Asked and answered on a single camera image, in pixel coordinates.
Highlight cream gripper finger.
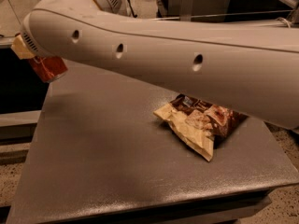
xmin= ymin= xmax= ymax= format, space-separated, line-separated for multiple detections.
xmin=11 ymin=35 xmax=35 ymax=60

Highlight red coke can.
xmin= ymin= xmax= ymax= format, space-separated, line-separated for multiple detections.
xmin=28 ymin=56 xmax=67 ymax=83

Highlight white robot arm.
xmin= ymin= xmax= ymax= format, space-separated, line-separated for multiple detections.
xmin=21 ymin=0 xmax=299 ymax=131

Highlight brown sea salt chip bag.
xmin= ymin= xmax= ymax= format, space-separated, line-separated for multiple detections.
xmin=153 ymin=94 xmax=247 ymax=161

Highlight right metal rail bracket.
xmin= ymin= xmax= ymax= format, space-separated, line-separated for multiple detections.
xmin=179 ymin=0 xmax=193 ymax=21

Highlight white cable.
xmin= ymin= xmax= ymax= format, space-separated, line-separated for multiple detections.
xmin=276 ymin=16 xmax=294 ymax=29

